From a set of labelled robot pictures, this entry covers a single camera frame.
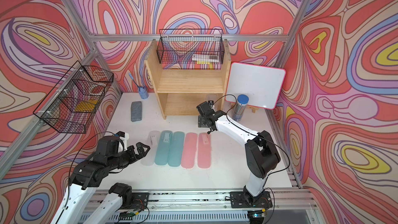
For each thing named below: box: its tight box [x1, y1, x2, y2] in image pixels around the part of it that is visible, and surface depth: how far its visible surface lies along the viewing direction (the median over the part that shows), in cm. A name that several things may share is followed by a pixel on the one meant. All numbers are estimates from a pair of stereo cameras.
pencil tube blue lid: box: [232, 94, 250, 122], surface depth 93 cm
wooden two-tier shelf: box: [144, 38, 232, 120], surface depth 92 cm
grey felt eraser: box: [130, 101, 142, 123], surface depth 107 cm
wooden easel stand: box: [246, 104, 260, 114], surface depth 107 cm
